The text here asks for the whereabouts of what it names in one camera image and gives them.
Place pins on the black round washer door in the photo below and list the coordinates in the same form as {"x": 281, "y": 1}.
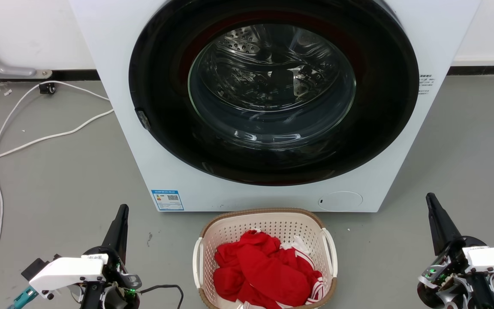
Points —
{"x": 165, "y": 128}

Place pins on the small black floor clip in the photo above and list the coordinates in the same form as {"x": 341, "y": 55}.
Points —
{"x": 47, "y": 88}

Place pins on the cream plastic laundry basket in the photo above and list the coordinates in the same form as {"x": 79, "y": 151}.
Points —
{"x": 230, "y": 227}

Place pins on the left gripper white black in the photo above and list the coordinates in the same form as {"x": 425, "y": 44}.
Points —
{"x": 69, "y": 271}

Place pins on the white front-load washing machine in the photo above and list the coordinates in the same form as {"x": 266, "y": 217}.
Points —
{"x": 114, "y": 51}

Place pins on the round white filter cover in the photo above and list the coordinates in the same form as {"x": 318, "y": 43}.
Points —
{"x": 340, "y": 201}

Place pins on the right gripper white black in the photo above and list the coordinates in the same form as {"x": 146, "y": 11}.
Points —
{"x": 483, "y": 262}

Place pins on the red garment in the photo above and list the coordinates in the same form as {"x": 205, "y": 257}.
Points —
{"x": 264, "y": 270}

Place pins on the grey printed text sticker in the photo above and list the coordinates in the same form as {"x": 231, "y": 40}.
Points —
{"x": 426, "y": 84}

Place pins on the white red-striped garment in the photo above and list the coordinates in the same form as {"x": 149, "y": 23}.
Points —
{"x": 305, "y": 257}

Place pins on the blue energy label sticker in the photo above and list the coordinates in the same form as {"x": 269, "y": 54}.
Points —
{"x": 167, "y": 200}

